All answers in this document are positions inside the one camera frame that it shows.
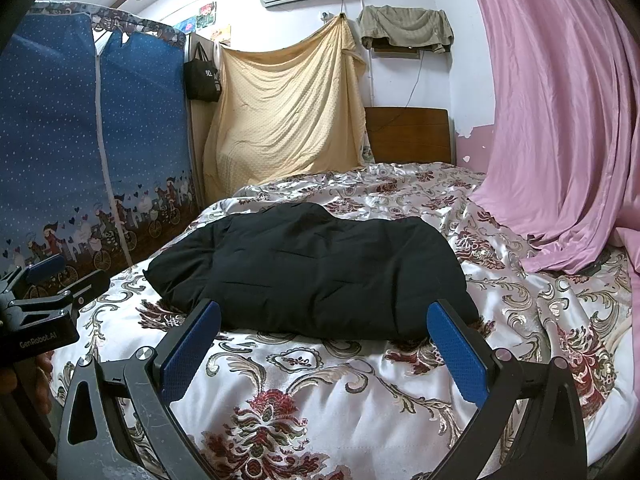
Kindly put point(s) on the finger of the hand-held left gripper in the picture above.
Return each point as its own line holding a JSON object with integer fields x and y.
{"x": 45, "y": 269}
{"x": 75, "y": 290}

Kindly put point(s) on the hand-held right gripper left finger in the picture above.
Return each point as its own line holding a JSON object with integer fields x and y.
{"x": 187, "y": 355}

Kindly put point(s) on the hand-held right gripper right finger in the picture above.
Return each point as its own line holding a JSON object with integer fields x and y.
{"x": 457, "y": 355}

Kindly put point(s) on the black jacket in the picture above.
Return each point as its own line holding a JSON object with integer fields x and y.
{"x": 320, "y": 270}

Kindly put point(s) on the person's left hand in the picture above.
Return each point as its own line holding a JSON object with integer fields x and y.
{"x": 44, "y": 380}

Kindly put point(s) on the floral satin bedspread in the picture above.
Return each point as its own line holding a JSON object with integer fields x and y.
{"x": 350, "y": 400}

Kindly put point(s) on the blue printed fabric wardrobe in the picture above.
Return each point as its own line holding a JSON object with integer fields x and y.
{"x": 55, "y": 135}

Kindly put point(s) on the wooden headboard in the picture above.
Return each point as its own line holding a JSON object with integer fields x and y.
{"x": 410, "y": 135}

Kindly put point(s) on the black tote bag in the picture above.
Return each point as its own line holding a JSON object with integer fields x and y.
{"x": 202, "y": 77}

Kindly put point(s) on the pink curtain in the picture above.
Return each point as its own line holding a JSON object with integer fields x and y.
{"x": 560, "y": 110}

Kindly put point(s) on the beige hanging sheet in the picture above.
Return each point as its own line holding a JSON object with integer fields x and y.
{"x": 290, "y": 110}

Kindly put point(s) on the olive green cloth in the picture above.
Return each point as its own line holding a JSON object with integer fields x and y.
{"x": 405, "y": 25}

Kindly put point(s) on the colourful wall poster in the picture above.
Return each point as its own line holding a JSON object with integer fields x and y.
{"x": 205, "y": 15}

